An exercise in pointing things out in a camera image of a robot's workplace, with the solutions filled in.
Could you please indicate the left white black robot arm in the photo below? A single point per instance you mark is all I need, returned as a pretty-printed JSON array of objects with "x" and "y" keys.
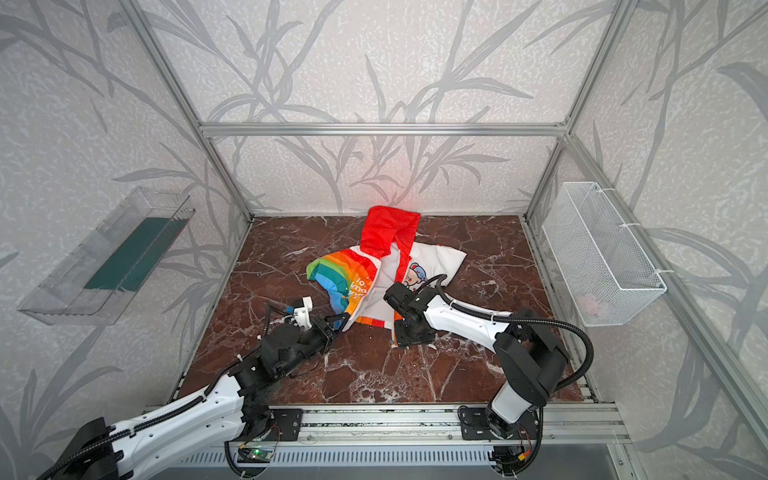
[{"x": 233, "y": 407}]

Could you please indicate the left green circuit board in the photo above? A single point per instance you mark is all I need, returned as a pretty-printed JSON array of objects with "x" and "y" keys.
[{"x": 254, "y": 454}]

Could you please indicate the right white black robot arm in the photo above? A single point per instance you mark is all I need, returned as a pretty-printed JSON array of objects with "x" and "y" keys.
[{"x": 532, "y": 357}]

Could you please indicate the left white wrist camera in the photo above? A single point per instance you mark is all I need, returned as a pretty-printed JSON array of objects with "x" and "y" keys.
[{"x": 299, "y": 312}]

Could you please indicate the black mounting plate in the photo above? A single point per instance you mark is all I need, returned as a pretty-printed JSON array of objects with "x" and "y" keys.
[
  {"x": 474, "y": 423},
  {"x": 282, "y": 424}
]

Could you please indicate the white wire mesh basket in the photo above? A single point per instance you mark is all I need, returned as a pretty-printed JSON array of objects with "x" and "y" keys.
[{"x": 597, "y": 252}]

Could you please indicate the colourful rainbow kids jacket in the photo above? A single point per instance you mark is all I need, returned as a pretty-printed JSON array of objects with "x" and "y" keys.
[{"x": 356, "y": 278}]

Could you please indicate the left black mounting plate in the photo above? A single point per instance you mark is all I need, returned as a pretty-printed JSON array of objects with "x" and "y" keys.
[{"x": 282, "y": 424}]

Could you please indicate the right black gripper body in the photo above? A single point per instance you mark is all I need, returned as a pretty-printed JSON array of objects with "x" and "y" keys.
[{"x": 396, "y": 297}]

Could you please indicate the pink object in basket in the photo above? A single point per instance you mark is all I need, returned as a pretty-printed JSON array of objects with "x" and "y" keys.
[{"x": 592, "y": 306}]

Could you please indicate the right circuit board with wires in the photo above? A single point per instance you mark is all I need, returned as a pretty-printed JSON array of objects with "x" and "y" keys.
[{"x": 509, "y": 460}]

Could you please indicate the aluminium frame of enclosure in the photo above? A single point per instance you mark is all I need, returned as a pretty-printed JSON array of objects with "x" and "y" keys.
[{"x": 742, "y": 391}]

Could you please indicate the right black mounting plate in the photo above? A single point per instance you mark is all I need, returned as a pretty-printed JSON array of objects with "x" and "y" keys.
[{"x": 474, "y": 423}]

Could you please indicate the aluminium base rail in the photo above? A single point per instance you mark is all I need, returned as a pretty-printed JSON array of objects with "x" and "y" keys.
[{"x": 438, "y": 424}]

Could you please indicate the clear plastic wall tray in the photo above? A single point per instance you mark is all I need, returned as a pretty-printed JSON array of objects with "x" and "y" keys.
[{"x": 95, "y": 284}]

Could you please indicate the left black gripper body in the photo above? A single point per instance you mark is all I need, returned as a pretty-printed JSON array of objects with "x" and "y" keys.
[{"x": 327, "y": 325}]

